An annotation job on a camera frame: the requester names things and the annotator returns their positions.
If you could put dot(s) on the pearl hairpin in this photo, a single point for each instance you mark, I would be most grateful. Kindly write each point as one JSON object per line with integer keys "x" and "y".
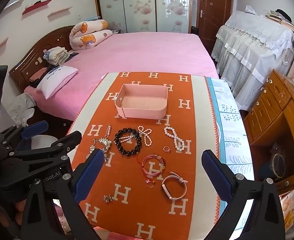
{"x": 108, "y": 131}

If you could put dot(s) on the wooden bed with pink sheet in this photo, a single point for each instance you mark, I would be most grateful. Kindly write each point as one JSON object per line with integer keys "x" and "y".
{"x": 149, "y": 52}

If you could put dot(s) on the dark clothes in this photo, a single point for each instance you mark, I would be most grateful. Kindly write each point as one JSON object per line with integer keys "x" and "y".
{"x": 38, "y": 78}

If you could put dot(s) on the folded clothes stack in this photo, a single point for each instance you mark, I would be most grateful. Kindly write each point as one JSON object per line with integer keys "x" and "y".
{"x": 55, "y": 55}

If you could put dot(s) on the orange printed bag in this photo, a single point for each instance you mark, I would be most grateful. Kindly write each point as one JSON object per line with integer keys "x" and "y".
{"x": 288, "y": 210}

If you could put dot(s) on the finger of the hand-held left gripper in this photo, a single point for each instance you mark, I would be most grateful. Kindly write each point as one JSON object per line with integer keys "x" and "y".
{"x": 67, "y": 140}
{"x": 34, "y": 128}

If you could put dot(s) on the person's left hand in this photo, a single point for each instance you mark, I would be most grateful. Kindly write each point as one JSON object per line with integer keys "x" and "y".
{"x": 19, "y": 216}

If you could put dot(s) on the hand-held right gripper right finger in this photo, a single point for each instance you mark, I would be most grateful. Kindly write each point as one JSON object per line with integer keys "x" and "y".
{"x": 217, "y": 177}

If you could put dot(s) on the brown wooden door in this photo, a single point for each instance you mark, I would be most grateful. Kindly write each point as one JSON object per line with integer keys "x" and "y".
{"x": 214, "y": 5}

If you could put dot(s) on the gold hair comb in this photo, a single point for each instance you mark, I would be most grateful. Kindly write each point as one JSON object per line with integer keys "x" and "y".
{"x": 103, "y": 142}

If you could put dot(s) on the floral glass-door wardrobe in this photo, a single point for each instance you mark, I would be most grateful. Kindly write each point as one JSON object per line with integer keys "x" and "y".
{"x": 142, "y": 5}

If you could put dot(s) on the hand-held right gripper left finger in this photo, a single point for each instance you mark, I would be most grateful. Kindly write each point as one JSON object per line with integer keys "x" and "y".
{"x": 89, "y": 177}

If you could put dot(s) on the small white bag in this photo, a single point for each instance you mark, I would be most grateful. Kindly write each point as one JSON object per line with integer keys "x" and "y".
{"x": 250, "y": 9}

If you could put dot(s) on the white lace furniture cover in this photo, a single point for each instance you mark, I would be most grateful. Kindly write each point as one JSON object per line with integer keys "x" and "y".
{"x": 249, "y": 50}

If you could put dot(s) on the white chair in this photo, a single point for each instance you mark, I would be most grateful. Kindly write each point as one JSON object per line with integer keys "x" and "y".
{"x": 43, "y": 140}

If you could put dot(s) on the white plastic bag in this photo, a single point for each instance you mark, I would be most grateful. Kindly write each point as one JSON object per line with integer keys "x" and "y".
{"x": 19, "y": 106}

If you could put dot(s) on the red bangles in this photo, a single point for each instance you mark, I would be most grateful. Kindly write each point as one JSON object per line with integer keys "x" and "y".
{"x": 143, "y": 165}

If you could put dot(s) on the pink storage box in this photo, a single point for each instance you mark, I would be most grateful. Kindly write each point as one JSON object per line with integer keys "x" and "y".
{"x": 142, "y": 110}

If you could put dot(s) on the red wall shelf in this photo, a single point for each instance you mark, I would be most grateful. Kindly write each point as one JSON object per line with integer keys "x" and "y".
{"x": 35, "y": 7}

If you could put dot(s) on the white and blue leaf-print tablecloth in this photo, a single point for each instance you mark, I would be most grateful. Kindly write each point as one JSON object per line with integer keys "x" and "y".
{"x": 229, "y": 120}

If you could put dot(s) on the round hoop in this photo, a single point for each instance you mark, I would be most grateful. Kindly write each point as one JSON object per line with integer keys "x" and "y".
{"x": 274, "y": 162}

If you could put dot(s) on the stack of books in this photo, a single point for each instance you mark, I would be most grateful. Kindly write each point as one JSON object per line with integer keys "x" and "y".
{"x": 274, "y": 17}

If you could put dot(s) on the orange patterned pillow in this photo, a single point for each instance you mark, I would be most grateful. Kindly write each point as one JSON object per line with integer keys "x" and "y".
{"x": 92, "y": 37}

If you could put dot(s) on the orange letter-print blanket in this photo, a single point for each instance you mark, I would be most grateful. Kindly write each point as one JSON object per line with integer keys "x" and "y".
{"x": 132, "y": 170}

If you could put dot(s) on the wooden dresser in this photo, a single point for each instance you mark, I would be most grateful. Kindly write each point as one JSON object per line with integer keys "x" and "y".
{"x": 274, "y": 115}

